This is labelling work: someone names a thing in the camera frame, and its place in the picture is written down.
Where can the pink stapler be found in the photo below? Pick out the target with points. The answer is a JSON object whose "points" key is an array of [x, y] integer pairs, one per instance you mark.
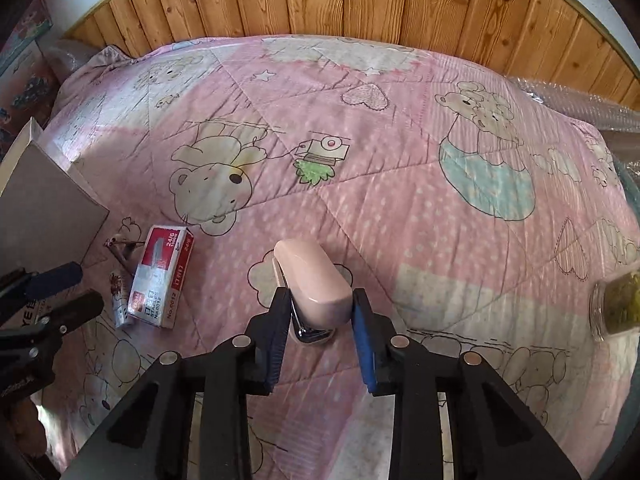
{"points": [[315, 280]]}

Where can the red and white staple box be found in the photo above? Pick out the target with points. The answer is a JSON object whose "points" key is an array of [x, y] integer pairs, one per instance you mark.
{"points": [[160, 275]]}

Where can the pink bear print blanket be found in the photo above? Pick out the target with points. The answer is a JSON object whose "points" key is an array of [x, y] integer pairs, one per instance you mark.
{"points": [[400, 185]]}

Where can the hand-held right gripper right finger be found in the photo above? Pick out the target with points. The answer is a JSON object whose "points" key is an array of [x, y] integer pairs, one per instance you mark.
{"points": [[362, 345]]}

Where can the robot print toy box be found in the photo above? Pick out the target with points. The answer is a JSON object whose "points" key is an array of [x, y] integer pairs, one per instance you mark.
{"points": [[25, 95]]}

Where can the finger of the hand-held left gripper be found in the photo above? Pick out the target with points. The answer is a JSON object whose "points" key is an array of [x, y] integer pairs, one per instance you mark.
{"points": [[55, 276], [70, 312]]}

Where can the pink picture toy box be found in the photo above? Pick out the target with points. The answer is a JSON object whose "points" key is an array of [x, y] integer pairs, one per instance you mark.
{"points": [[27, 30]]}

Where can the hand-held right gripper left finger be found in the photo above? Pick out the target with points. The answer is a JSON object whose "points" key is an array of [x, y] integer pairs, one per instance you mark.
{"points": [[277, 345]]}

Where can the small metal clip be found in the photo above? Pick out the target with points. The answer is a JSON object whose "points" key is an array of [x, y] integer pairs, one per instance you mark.
{"points": [[120, 252]]}

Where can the white box with yellow tape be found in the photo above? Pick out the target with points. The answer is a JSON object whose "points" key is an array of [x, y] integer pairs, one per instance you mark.
{"points": [[45, 210]]}

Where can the glass jar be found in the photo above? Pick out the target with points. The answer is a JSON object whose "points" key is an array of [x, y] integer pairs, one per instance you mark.
{"points": [[617, 305]]}

